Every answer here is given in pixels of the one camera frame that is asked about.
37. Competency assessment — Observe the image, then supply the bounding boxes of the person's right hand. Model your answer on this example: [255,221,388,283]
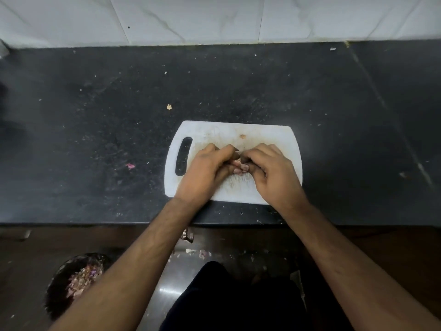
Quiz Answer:
[240,143,311,215]

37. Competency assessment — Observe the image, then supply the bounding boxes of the person's left hand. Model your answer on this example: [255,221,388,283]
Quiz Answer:
[174,143,242,207]

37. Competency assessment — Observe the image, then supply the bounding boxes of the small brown onion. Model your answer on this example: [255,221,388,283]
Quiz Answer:
[232,151,250,168]

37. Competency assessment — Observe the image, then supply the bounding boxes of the person's left forearm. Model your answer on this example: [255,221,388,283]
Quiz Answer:
[48,197,209,331]

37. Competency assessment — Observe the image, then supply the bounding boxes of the person's right forearm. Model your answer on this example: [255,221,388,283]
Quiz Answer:
[276,203,441,331]

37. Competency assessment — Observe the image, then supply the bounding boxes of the white plastic cutting board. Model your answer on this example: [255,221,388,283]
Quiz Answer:
[164,120,303,205]

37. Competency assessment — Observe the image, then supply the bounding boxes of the person's black trousers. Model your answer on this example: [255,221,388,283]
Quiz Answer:
[159,261,308,331]

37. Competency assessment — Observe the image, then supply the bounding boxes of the pile of onion peels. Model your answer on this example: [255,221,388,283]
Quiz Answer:
[65,264,105,300]

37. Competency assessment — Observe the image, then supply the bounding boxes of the dark round waste bin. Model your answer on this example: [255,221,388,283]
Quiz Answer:
[44,253,115,323]

